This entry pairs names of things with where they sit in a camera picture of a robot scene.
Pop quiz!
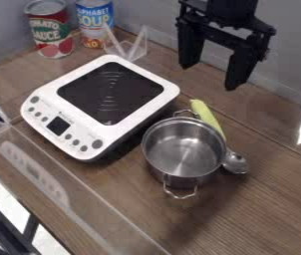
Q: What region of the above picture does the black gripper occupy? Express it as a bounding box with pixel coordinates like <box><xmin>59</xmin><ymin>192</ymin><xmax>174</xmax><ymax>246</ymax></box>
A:
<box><xmin>176</xmin><ymin>0</ymin><xmax>277</xmax><ymax>91</ymax></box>

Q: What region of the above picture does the silver pot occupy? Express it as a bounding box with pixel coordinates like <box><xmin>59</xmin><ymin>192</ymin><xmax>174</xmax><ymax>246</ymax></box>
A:
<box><xmin>142</xmin><ymin>110</ymin><xmax>226</xmax><ymax>200</ymax></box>

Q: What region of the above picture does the white and black stove top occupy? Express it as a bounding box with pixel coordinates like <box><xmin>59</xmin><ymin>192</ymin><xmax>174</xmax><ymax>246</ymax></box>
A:
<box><xmin>20</xmin><ymin>55</ymin><xmax>179</xmax><ymax>161</ymax></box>

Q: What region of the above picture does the alphabet soup can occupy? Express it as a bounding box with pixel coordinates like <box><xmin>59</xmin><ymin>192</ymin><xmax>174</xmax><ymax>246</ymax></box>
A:
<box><xmin>76</xmin><ymin>0</ymin><xmax>115</xmax><ymax>49</ymax></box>

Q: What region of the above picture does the tomato sauce can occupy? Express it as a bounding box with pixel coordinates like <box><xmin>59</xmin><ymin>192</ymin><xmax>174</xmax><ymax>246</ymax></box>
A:
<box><xmin>24</xmin><ymin>0</ymin><xmax>75</xmax><ymax>59</ymax></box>

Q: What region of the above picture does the clear acrylic front barrier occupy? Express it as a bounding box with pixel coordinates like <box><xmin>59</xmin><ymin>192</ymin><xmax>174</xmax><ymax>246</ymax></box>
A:
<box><xmin>0</xmin><ymin>108</ymin><xmax>170</xmax><ymax>255</ymax></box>

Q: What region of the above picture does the clear acrylic corner bracket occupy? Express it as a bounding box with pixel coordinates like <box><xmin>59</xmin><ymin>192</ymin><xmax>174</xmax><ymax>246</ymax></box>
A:
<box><xmin>103</xmin><ymin>24</ymin><xmax>148</xmax><ymax>62</ymax></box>

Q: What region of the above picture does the green handled spoon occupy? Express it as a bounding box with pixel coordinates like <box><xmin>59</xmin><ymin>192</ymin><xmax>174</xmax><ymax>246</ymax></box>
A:
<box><xmin>190</xmin><ymin>99</ymin><xmax>247</xmax><ymax>174</ymax></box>

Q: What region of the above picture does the black table leg frame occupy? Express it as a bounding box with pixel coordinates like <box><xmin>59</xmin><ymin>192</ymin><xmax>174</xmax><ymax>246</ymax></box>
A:
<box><xmin>0</xmin><ymin>211</ymin><xmax>41</xmax><ymax>255</ymax></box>

